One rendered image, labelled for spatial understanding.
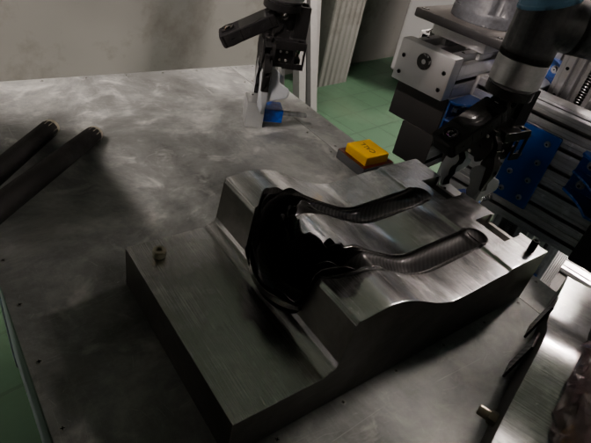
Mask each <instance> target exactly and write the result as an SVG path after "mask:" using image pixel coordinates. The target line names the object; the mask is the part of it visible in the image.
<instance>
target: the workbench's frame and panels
mask: <svg viewBox="0 0 591 443"><path fill-rule="evenodd" d="M0 306H1V310H2V313H3V317H4V324H5V328H6V331H7V335H8V339H9V342H10V346H11V352H12V356H13V359H14V361H15V364H16V367H18V369H19V372H20V375H21V378H22V381H23V383H24V386H25V389H26V393H27V397H28V400H29V403H30V405H31V408H32V411H33V415H34V419H35V422H36V425H37V427H38V430H39V433H40V437H41V440H42V443H53V441H52V438H51V435H50V433H49V430H48V428H47V423H46V420H45V418H44V415H43V412H42V409H41V407H40V402H39V399H38V397H37V394H36V391H35V388H34V386H33V381H32V378H31V375H30V373H29V370H28V367H27V364H26V360H25V357H24V354H23V352H22V349H21V346H20V343H19V341H18V336H17V333H16V331H15V328H14V325H13V323H12V320H11V316H10V313H9V310H8V308H7V305H6V302H5V299H4V295H3V292H2V289H1V287H0Z"/></svg>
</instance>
